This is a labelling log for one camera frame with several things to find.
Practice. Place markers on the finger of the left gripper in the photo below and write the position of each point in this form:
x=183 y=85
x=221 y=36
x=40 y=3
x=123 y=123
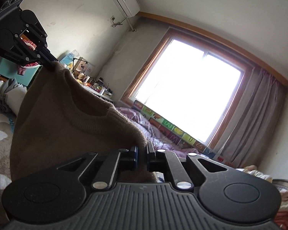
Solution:
x=49 y=58

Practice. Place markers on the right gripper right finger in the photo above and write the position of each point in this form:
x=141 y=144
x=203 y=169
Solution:
x=168 y=163

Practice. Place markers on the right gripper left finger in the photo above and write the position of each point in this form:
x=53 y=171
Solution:
x=116 y=162

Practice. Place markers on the beige pink sweater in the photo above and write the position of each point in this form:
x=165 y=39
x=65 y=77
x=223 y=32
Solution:
x=60 y=120

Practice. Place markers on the teal storage box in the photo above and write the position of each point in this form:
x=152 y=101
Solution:
x=10 y=70

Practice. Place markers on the cluttered desk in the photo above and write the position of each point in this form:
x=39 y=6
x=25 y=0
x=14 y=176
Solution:
x=93 y=85

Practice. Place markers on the black desk lamp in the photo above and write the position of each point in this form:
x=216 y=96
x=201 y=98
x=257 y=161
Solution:
x=80 y=64

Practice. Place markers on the purple crumpled duvet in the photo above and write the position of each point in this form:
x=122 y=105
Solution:
x=152 y=133

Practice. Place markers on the white fluffy garment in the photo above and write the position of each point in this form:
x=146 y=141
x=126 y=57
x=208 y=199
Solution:
x=12 y=94

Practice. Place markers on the colourful alphabet play mat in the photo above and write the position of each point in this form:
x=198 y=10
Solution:
x=176 y=135

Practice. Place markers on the grey curtain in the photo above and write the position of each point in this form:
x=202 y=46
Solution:
x=246 y=137

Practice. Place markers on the pink red folded quilt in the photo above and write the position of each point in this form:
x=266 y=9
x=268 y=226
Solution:
x=281 y=218

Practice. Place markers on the window with wooden frame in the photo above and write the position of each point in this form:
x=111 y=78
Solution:
x=193 y=84

